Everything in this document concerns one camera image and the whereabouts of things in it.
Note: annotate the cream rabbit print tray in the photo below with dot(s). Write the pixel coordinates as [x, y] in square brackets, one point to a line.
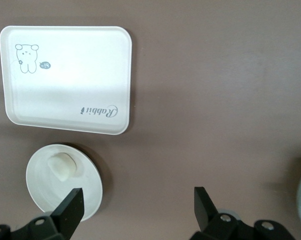
[73, 85]

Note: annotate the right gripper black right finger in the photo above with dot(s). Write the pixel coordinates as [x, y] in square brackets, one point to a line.
[205, 215]

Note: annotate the small pale bun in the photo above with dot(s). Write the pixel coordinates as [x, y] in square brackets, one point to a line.
[61, 166]

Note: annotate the round cream plate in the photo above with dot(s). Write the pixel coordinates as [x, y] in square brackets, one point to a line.
[43, 190]

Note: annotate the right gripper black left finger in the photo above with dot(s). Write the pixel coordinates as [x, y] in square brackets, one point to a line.
[70, 212]

